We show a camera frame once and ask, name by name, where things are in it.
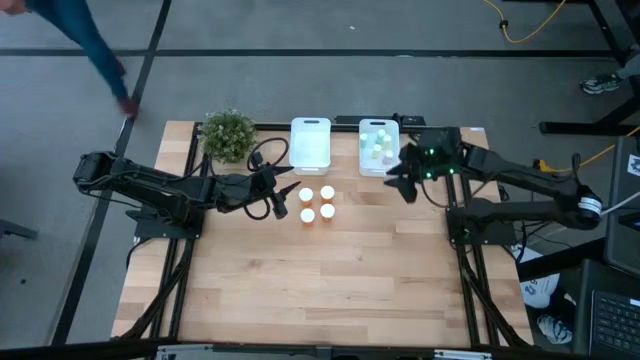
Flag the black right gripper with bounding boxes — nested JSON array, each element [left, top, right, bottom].
[[383, 126, 464, 204]]

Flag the black laptop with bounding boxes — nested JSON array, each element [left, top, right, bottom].
[[573, 258, 640, 360]]

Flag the black control box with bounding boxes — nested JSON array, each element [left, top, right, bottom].
[[333, 114, 427, 127]]

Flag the black crossbar with grey brackets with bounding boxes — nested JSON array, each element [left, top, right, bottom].
[[0, 338, 640, 360]]

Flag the person's foot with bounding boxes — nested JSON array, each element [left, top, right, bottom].
[[536, 313, 574, 347]]

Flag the black aluminium table frame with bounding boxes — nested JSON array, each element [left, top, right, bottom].
[[112, 114, 534, 351]]

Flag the yellow extension cable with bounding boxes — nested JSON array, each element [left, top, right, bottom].
[[481, 0, 569, 45], [535, 126, 640, 174]]

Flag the black device with white sticker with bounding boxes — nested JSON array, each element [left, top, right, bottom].
[[601, 134, 640, 279]]

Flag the white plastic handled bin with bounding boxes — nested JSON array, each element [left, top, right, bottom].
[[357, 117, 402, 178], [288, 116, 333, 177]]

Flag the white bag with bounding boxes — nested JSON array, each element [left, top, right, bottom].
[[518, 246, 562, 310]]

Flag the black left camera cable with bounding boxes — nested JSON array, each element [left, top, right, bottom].
[[245, 136, 292, 174]]

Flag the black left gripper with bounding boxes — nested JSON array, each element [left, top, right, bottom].
[[243, 165, 302, 204]]

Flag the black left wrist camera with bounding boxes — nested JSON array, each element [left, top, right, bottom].
[[270, 191, 290, 221]]

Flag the potted green plant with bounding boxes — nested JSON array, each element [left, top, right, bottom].
[[198, 108, 259, 165]]

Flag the person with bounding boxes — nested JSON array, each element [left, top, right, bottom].
[[579, 43, 640, 97], [0, 0, 142, 121]]

